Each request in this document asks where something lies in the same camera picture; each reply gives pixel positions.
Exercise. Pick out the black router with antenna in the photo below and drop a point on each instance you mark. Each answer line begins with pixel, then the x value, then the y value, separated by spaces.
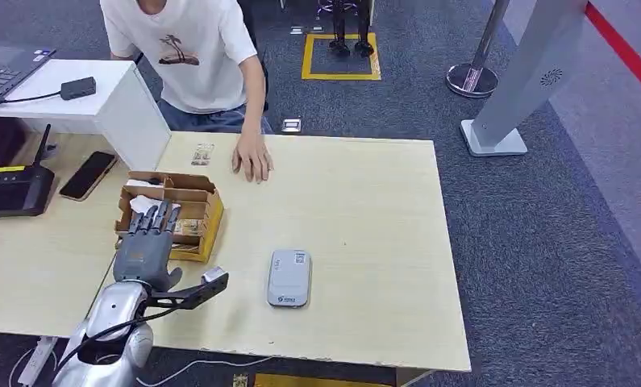
pixel 12 194

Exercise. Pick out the black smartphone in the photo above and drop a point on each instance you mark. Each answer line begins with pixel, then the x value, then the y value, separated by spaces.
pixel 87 176

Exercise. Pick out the white power strip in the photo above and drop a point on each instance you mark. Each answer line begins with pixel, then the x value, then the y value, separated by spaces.
pixel 34 363

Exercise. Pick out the grey kiosk stand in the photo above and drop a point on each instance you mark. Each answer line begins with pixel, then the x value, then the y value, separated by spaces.
pixel 528 68

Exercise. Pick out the chrome stanchion post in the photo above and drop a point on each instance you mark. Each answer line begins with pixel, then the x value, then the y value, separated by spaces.
pixel 472 80

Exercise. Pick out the black humanoid robot legs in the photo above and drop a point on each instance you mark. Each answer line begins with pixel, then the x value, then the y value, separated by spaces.
pixel 340 29

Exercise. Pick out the grey card reader device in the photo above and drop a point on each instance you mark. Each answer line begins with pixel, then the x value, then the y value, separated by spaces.
pixel 289 279

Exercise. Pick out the wooden compartment card box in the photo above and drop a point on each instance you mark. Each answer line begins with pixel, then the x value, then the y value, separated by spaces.
pixel 211 224

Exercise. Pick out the black power adapter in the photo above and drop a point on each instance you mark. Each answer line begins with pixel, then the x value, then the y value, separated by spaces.
pixel 78 88

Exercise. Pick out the printed card stack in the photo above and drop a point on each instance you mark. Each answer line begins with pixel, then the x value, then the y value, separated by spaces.
pixel 202 154

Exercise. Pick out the person's left hand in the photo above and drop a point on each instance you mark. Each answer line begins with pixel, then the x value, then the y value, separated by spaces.
pixel 253 157

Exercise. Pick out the person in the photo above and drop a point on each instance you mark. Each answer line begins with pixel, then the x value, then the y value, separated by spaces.
pixel 192 75

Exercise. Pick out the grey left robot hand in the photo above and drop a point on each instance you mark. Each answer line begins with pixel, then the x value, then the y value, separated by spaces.
pixel 141 256

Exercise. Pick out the yellow floor tape square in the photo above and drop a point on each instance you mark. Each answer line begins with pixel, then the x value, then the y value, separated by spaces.
pixel 305 57

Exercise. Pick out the printed cards in compartment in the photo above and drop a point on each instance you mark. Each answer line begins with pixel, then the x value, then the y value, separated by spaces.
pixel 189 227

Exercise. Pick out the white desk riser shelf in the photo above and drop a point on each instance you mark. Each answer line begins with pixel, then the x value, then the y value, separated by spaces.
pixel 133 128

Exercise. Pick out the white cards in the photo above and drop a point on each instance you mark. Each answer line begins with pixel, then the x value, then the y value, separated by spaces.
pixel 141 204

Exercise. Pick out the silver floor socket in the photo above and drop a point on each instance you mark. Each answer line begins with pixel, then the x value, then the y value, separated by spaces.
pixel 291 125

